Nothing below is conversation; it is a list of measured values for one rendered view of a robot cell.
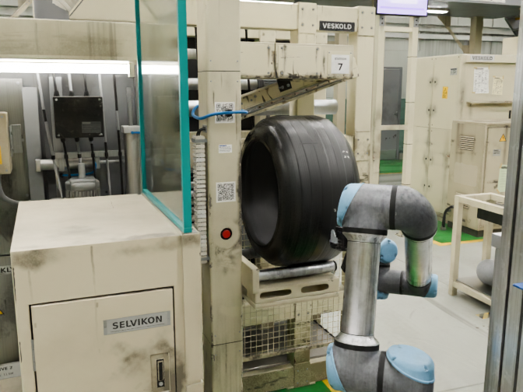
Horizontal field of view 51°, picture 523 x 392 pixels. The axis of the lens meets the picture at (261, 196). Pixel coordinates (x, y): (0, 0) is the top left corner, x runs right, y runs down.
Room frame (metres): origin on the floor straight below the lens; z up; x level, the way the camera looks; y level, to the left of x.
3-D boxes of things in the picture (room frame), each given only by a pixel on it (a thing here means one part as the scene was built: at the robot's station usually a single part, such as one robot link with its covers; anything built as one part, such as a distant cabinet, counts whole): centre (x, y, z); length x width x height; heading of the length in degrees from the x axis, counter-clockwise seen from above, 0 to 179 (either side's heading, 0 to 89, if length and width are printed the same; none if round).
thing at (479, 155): (6.20, -2.69, 0.62); 0.91 x 0.58 x 1.25; 109
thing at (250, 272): (2.10, 0.09, 0.90); 0.40 x 0.03 x 0.10; 22
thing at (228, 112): (2.05, 0.16, 1.52); 0.19 x 0.19 x 0.06; 22
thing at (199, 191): (1.99, 0.22, 1.19); 0.05 x 0.04 x 0.48; 22
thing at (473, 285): (3.91, -1.74, 0.40); 0.60 x 0.35 x 0.80; 19
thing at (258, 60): (2.49, -0.08, 1.71); 0.61 x 0.25 x 0.15; 112
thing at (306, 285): (2.03, -0.13, 0.84); 0.36 x 0.09 x 0.06; 112
